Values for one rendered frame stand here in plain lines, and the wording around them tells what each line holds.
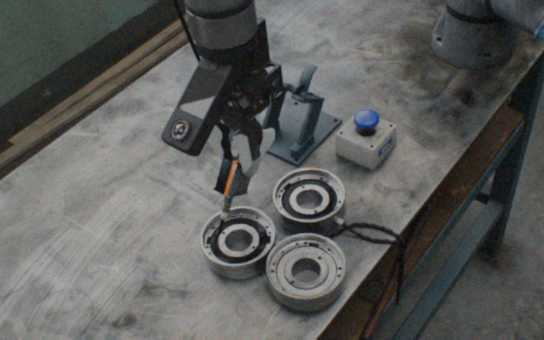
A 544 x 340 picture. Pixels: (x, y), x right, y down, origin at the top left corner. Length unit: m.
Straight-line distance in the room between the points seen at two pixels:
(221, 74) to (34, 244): 0.45
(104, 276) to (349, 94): 0.52
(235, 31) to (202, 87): 0.08
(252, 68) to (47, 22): 1.84
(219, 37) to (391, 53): 0.61
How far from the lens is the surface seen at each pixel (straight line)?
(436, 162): 1.04
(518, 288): 1.91
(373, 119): 1.00
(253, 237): 0.91
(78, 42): 2.67
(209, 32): 0.70
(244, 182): 0.86
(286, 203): 0.94
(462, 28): 1.21
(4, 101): 2.56
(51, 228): 1.05
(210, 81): 0.73
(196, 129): 0.71
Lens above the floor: 1.54
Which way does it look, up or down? 45 degrees down
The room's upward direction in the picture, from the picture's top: 8 degrees counter-clockwise
